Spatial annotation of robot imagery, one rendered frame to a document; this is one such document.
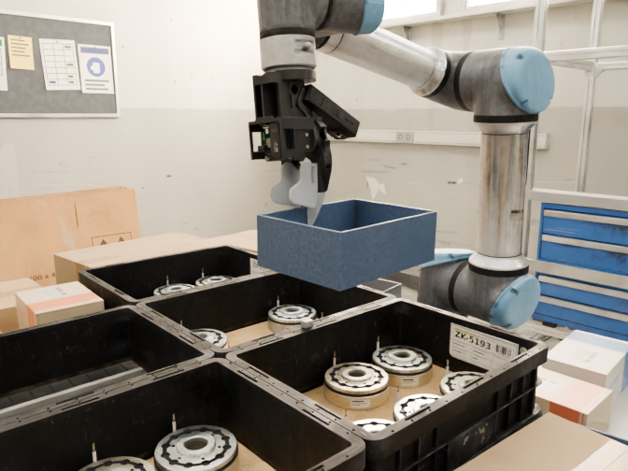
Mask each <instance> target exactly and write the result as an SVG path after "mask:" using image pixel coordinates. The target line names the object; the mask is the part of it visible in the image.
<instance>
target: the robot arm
mask: <svg viewBox="0 0 628 471"><path fill-rule="evenodd" d="M385 7H386V5H385V0H257V11H258V23H259V36H260V41H259V42H260V54H261V68H262V71H263V72H264V73H263V74H262V75H254V76H252V84H253V96H254V108H255V121H249V135H250V158H251V159H252V160H262V159H265V160H266V161H267V162H274V161H281V165H282V167H281V169H280V174H281V180H280V183H279V184H277V185H276V186H275V187H274V188H272V190H271V192H270V196H271V199H272V201H273V202H274V203H276V204H280V205H284V206H289V207H293V208H298V207H307V225H313V224H314V222H315V220H316V218H317V216H318V214H319V212H320V209H321V205H322V203H323V200H324V196H325V192H327V190H328V185H329V181H330V177H331V172H332V153H331V149H330V139H328V136H327V134H328V135H330V136H331V137H333V138H334V139H336V140H340V139H341V140H344V139H346V138H352V137H356V136H357V132H358V129H359V125H360V122H359V121H358V120H356V119H355V118H354V117H353V116H351V115H350V114H349V113H348V112H347V111H346V110H345V109H343V108H342V107H341V106H339V105H338V104H337V103H335V102H334V101H333V100H332V99H330V98H329V97H328V96H326V95H325V94H324V93H322V92H321V91H320V90H319V89H317V88H316V87H315V86H313V85H312V84H309V83H313V82H316V71H315V70H314V69H315V68H316V67H317V62H316V50H317V51H319V52H322V53H325V54H327V55H330V56H332V57H335V58H336V59H339V60H342V61H344V62H347V63H349V64H354V65H356V66H359V67H361V68H363V69H366V70H368V71H371V72H373V73H376V74H378V75H381V76H383V77H385V78H388V79H392V80H395V81H397V82H400V83H402V84H405V85H407V86H409V88H410V90H411V91H412V92H413V93H415V94H416V95H418V96H421V97H423V98H426V99H428V100H431V101H433V102H436V103H438V104H440V105H443V106H445V107H450V108H453V109H457V110H461V111H466V112H474V118H473V123H474V124H475V125H476V126H477V128H478V129H479V130H480V132H481V140H480V164H479V189H478V239H477V251H476V252H474V251H472V250H463V249H435V259H434V260H433V261H431V262H428V263H425V264H421V266H420V278H419V288H418V297H417V302H418V303H421V304H424V305H426V306H430V307H435V308H438V309H442V310H445V311H448V312H450V313H454V314H457V315H460V316H463V317H467V318H468V315H469V316H471V317H474V318H476V319H479V320H482V321H485V322H487V323H489V324H490V325H493V326H499V327H502V328H505V329H516V328H518V327H520V326H522V325H523V324H524V323H526V322H527V321H528V320H529V318H530V317H531V315H532V314H533V313H534V311H535V308H536V306H537V304H538V301H539V297H540V284H539V282H538V280H537V278H535V277H534V276H532V275H529V261H528V259H527V258H526V257H525V256H524V255H523V254H522V253H521V247H522V231H523V216H524V199H525V183H526V168H527V152H528V136H529V131H530V130H531V128H533V127H534V126H535V125H536V124H537V123H538V113H540V112H542V111H544V110H545V109H546V108H547V107H548V106H549V105H550V100H551V99H552V98H553V95H554V89H555V78H554V73H553V69H552V66H551V63H550V60H549V59H548V58H547V56H546V54H545V53H544V52H543V51H541V50H539V49H537V48H535V47H519V46H510V47H507V48H501V49H491V50H470V51H446V50H442V49H440V48H437V47H429V48H424V47H422V46H420V45H417V44H415V43H413V42H411V41H409V40H406V39H404V38H402V37H401V36H397V35H395V34H393V33H391V32H389V31H386V30H384V29H382V28H380V27H379V26H380V24H381V22H382V20H383V17H384V14H385ZM305 84H308V85H305ZM252 133H261V145H262V146H258V151H254V150H253V138H252ZM306 157H307V158H308V159H309V160H310V161H311V163H310V162H304V160H305V159H306ZM300 162H303V163H302V164H299V163H300Z"/></svg>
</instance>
